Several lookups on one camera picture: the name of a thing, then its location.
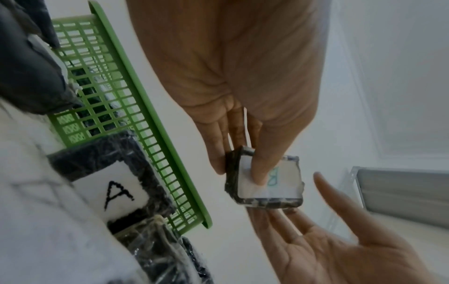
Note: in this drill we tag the person's right hand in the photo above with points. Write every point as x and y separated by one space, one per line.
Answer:
333 260

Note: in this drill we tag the person's left hand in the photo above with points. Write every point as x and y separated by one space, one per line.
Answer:
238 55

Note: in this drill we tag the black packet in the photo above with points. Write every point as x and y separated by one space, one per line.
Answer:
284 188

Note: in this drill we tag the green plastic mesh basket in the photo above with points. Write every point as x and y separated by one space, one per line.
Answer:
147 111

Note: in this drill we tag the pile of black packets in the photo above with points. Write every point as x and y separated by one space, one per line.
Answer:
42 222

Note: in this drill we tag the grey metal rack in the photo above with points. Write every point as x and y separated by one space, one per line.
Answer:
403 191

